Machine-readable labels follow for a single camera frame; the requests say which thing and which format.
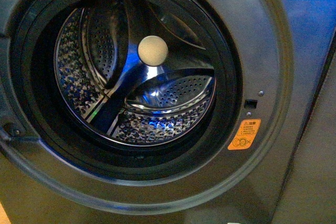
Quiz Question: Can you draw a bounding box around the white round drum hub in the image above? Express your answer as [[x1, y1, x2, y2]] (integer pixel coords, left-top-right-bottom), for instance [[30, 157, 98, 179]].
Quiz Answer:
[[138, 36, 169, 67]]

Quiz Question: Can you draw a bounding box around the black door latch slot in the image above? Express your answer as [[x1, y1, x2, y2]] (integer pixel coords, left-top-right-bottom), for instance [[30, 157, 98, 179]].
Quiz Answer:
[[244, 100, 258, 109]]

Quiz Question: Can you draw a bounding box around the black rubber door gasket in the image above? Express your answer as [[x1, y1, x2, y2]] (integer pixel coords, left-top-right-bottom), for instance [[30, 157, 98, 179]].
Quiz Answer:
[[10, 0, 241, 181]]

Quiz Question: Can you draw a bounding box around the stainless steel washer drum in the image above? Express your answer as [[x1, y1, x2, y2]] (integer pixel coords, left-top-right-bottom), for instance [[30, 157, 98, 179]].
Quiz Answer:
[[54, 0, 216, 147]]

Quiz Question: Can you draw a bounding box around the grey front-load washing machine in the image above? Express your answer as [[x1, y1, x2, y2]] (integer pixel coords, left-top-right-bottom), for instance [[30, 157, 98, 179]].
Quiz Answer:
[[1, 0, 335, 223]]

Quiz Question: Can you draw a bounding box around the orange warning sticker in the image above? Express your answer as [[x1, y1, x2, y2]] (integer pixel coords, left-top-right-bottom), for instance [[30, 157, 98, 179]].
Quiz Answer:
[[227, 119, 261, 151]]

